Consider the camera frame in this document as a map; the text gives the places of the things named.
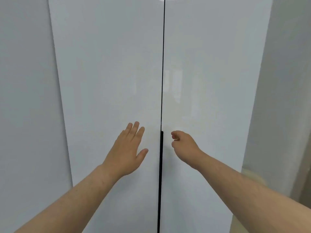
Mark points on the person's right hand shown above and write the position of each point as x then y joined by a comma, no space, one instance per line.
188,149

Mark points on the person's left hand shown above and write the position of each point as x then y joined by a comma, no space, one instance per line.
124,152

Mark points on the white wardrobe door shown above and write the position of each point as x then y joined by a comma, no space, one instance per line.
109,70
213,70

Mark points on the person's left forearm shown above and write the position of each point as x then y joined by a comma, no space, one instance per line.
73,203

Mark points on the person's right forearm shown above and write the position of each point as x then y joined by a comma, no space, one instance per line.
243,191

